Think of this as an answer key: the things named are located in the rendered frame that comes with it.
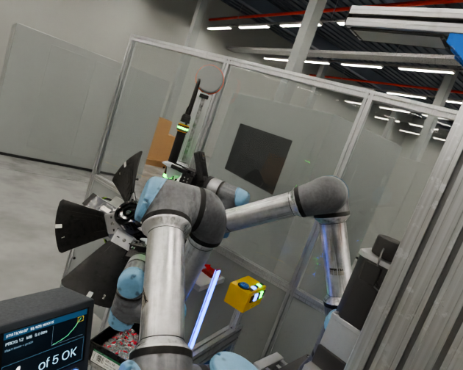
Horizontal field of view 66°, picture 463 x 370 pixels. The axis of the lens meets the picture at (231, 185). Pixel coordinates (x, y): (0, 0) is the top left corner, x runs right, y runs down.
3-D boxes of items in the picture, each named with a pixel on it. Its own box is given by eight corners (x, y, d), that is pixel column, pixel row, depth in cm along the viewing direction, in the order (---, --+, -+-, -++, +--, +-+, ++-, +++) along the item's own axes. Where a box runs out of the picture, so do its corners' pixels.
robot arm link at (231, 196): (238, 215, 126) (246, 192, 124) (212, 202, 129) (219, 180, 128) (245, 212, 133) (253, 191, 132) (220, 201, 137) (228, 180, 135)
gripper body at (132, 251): (133, 237, 124) (126, 250, 112) (158, 242, 125) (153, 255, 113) (129, 258, 125) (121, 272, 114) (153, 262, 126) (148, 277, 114)
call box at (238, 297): (240, 295, 164) (248, 274, 163) (259, 306, 159) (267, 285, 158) (222, 304, 151) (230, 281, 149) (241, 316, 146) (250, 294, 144)
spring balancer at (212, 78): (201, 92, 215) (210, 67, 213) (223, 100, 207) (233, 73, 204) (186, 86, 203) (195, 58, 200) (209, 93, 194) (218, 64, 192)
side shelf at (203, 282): (178, 253, 221) (179, 249, 221) (223, 282, 204) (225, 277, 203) (150, 259, 201) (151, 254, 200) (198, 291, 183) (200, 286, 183)
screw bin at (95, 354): (121, 329, 138) (126, 313, 137) (158, 349, 134) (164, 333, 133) (82, 358, 117) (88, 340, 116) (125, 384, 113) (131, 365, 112)
